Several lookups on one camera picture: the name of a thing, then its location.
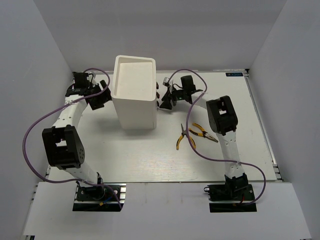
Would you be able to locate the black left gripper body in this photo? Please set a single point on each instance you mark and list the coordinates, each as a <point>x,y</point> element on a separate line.
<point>100,99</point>

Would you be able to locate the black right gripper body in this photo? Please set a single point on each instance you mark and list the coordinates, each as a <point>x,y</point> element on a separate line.
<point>175,95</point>

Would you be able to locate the white drawer cabinet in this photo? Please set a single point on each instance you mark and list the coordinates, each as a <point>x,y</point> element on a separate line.
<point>134,92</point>

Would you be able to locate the yellow orange long pliers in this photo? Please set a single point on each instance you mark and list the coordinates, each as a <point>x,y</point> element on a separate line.
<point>203,133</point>

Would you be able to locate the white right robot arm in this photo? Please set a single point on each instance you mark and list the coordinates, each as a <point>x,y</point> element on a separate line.
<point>223,122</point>

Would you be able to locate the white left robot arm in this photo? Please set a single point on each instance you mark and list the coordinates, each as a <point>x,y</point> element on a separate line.
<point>63,146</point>

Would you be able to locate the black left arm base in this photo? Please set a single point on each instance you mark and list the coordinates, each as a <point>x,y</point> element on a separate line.
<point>97,199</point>

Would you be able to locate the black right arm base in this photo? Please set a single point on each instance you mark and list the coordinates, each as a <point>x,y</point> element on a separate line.
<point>235,195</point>

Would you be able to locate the blue right corner label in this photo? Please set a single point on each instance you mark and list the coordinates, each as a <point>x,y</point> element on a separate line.
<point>234,74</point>

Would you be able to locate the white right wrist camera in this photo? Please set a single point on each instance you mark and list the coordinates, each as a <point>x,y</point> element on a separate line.
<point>167,82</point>

